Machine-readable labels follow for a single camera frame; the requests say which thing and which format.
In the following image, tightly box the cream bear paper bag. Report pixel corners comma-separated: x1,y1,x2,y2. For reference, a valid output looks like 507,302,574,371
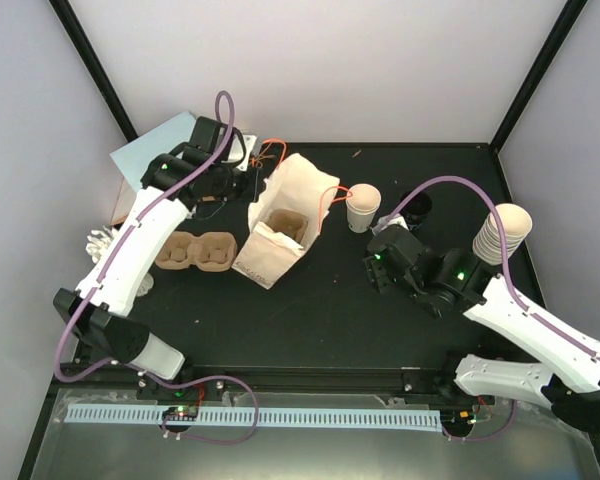
232,138,352,290

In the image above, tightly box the cardboard cup carrier tray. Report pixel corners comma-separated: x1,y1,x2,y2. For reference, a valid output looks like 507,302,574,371
265,209,309,244

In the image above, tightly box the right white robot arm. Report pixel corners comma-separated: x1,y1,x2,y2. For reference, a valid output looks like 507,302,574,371
364,225,600,434

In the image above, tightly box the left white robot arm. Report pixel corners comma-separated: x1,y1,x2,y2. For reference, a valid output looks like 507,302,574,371
53,117,264,399

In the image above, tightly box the light blue paper bag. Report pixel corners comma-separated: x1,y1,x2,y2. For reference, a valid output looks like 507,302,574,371
110,112,196,192

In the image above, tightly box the stack of white cups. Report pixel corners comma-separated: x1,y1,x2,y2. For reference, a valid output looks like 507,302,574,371
472,203,533,266

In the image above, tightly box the white plastic cutlery bunch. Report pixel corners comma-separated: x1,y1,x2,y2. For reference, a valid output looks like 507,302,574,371
85,227,118,264

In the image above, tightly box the light blue cable chain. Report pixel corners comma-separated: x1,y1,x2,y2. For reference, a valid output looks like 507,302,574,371
64,402,445,435

